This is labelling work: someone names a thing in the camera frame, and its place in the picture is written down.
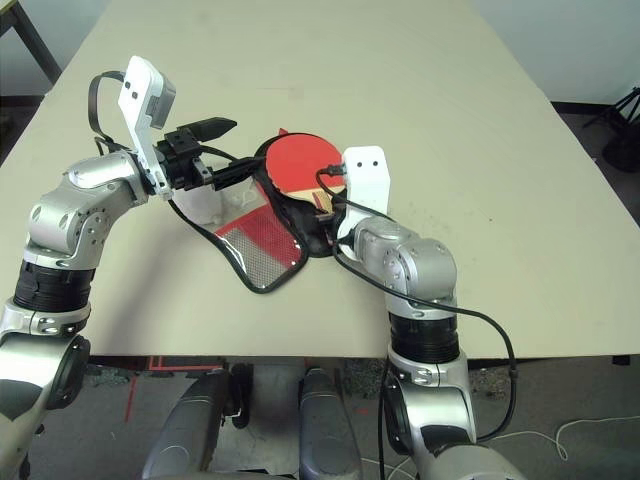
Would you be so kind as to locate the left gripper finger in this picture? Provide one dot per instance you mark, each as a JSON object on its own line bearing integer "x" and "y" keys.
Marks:
{"x": 212, "y": 129}
{"x": 235, "y": 170}

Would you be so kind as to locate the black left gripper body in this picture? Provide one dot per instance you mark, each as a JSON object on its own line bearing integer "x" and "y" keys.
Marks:
{"x": 180, "y": 155}

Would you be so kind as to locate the red ping-pong paddle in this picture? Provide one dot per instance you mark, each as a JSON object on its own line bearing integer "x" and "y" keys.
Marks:
{"x": 295, "y": 160}

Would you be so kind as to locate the red black paddle case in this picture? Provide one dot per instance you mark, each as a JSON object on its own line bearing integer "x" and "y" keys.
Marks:
{"x": 260, "y": 245}

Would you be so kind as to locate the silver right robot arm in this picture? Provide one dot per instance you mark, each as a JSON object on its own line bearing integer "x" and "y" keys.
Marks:
{"x": 420, "y": 270}

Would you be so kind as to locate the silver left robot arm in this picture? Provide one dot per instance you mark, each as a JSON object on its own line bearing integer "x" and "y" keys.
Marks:
{"x": 70, "y": 225}

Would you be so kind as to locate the grey robot left leg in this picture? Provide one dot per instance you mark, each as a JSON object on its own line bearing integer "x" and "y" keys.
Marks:
{"x": 190, "y": 430}

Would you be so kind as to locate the grey robot leg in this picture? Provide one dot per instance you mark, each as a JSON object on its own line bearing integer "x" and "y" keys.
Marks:
{"x": 325, "y": 430}
{"x": 190, "y": 430}

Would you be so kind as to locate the grey robot right leg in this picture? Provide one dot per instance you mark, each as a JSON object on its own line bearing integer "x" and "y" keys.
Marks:
{"x": 325, "y": 430}

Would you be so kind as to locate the black round bag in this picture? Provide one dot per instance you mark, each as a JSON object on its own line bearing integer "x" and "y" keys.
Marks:
{"x": 622, "y": 150}

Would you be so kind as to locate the black tripod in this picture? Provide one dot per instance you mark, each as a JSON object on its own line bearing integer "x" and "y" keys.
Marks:
{"x": 622, "y": 107}

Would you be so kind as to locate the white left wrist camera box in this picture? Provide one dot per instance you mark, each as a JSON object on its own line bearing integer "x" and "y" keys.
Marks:
{"x": 140, "y": 95}

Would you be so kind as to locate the black metal table frame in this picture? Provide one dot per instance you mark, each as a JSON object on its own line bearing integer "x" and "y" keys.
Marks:
{"x": 35, "y": 45}

